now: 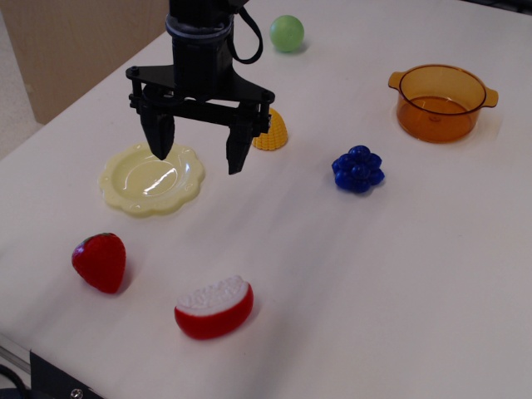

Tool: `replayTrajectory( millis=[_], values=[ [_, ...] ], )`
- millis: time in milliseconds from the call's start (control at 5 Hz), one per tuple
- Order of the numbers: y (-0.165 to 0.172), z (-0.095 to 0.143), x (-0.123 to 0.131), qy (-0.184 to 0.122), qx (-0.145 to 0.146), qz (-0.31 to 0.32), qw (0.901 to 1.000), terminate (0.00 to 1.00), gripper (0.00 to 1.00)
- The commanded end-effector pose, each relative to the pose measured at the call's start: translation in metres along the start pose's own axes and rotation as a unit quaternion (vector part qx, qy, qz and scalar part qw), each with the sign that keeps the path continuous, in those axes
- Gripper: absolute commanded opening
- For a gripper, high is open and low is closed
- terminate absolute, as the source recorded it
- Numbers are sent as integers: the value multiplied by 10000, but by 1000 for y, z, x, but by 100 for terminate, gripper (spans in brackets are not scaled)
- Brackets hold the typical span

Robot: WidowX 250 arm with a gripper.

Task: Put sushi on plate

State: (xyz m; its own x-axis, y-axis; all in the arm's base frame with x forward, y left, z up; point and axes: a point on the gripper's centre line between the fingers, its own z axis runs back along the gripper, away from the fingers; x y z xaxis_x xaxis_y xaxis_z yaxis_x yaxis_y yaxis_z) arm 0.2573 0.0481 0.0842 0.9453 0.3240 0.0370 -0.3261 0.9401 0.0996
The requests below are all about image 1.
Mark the green ball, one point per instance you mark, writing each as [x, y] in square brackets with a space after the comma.
[286, 33]

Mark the black metal table bracket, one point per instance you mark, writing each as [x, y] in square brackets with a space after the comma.
[49, 381]

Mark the blue toy grapes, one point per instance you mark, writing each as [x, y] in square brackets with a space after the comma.
[358, 170]

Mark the pale yellow scalloped plate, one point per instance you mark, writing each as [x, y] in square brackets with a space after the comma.
[138, 183]

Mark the red and white toy sushi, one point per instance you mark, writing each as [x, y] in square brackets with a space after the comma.
[215, 310]

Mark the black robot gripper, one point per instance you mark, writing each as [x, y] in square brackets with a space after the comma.
[201, 84]

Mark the orange transparent toy pot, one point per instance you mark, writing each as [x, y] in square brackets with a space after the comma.
[440, 103]

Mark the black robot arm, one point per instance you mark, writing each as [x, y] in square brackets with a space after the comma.
[205, 18]

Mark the red toy strawberry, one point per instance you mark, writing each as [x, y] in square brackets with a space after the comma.
[101, 261]

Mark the yellow toy corn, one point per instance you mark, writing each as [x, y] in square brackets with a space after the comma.
[277, 135]

